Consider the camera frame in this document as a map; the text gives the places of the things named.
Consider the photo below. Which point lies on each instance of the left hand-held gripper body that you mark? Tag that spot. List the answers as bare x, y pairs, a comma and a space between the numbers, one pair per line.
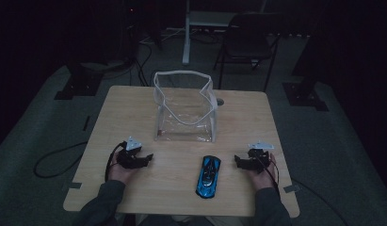
129, 157

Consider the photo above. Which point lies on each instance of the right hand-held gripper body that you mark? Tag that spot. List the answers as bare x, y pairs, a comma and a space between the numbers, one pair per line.
259, 156

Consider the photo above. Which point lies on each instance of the blue toy car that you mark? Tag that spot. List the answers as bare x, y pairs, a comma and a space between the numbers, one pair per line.
208, 176

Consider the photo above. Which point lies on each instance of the clear bag with white trim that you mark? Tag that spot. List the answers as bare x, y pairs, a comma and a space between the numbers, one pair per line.
185, 106

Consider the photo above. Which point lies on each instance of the person's left hand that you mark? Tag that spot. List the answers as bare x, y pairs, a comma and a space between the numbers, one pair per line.
119, 174

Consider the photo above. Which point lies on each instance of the person's right hand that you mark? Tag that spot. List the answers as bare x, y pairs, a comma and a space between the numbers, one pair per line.
265, 181

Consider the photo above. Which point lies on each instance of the grey tape strip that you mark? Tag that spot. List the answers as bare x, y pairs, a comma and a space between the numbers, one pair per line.
291, 189

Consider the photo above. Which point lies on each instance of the black marker pen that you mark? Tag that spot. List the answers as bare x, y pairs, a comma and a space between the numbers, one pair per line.
86, 123

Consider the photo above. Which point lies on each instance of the black stand base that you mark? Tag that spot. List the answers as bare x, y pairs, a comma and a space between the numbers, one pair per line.
78, 84
302, 95

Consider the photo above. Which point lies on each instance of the black folding chair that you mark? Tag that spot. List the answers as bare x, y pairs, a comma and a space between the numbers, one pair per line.
250, 44

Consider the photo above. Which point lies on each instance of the white desk frame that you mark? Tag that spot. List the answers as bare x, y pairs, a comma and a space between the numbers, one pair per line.
186, 47

